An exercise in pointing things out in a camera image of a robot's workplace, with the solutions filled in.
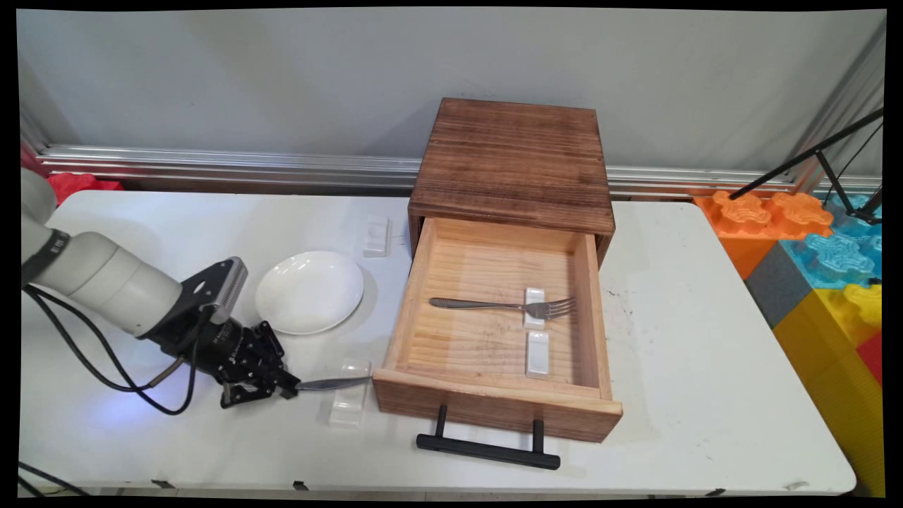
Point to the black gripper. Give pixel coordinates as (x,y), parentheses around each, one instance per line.
(226,349)

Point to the dark wooden drawer cabinet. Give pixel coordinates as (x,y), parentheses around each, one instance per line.
(511,155)

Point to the steel table knife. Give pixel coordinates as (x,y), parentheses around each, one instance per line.
(331,384)

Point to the orange toy block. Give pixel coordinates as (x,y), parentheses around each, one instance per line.
(741,219)

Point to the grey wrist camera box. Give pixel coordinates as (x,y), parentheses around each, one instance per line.
(229,286)

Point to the aluminium wall rail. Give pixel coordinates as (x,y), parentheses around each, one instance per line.
(247,166)

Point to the grey toy block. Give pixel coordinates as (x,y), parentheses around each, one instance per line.
(779,286)

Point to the steel fork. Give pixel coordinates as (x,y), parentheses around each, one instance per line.
(480,305)

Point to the white round plate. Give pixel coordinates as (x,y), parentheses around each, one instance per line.
(309,293)

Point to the black tripod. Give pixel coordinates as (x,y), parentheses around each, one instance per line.
(817,150)

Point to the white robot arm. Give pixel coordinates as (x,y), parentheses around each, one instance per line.
(106,279)

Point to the small red toy block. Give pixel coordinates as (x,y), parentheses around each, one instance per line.
(873,356)

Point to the large red toy block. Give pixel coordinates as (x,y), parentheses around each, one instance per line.
(77,185)

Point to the white ceramic cutlery rest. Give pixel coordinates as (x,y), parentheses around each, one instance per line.
(347,410)
(376,236)
(537,353)
(535,293)

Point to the blue toy block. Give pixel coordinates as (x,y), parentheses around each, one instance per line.
(839,257)

